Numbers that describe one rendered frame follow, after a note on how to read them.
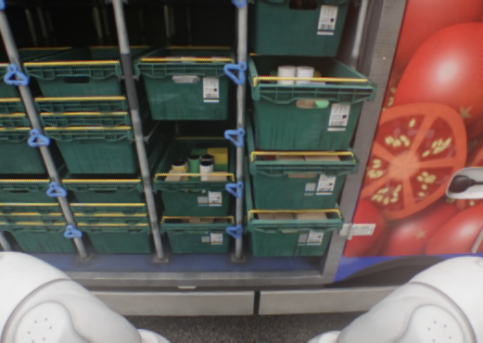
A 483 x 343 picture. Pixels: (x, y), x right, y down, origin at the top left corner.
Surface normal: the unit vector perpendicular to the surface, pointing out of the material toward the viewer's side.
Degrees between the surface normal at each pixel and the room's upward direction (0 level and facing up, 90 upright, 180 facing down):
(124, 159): 97
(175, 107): 94
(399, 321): 55
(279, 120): 99
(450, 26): 90
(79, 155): 91
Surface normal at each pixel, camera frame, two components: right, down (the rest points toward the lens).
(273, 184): 0.03, 0.59
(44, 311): 0.03, -0.54
